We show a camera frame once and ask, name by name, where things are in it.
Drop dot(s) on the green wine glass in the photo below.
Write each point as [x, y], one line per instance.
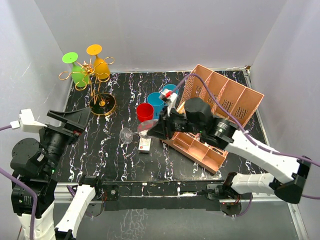
[78, 73]

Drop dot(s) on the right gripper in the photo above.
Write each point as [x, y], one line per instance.
[163, 129]

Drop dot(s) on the clear wine glass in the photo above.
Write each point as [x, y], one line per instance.
[126, 135]

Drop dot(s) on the gold wire glass rack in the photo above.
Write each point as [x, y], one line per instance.
[101, 103]

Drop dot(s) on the black front base bar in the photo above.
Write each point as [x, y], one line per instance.
[164, 194]

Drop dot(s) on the pink desk organizer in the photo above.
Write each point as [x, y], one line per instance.
[222, 90]

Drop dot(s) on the blue wine glass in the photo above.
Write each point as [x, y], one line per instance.
[169, 89]
[157, 104]

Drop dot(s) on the red wine glass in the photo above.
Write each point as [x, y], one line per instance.
[145, 112]

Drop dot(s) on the white small box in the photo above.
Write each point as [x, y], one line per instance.
[144, 145]

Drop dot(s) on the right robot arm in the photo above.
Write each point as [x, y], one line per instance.
[285, 176]

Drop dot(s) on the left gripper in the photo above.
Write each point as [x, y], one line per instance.
[76, 119]

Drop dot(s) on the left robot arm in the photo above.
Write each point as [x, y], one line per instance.
[34, 163]

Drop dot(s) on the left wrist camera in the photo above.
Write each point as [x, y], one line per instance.
[26, 122]

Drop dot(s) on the orange wine glass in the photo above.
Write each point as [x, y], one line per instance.
[101, 68]

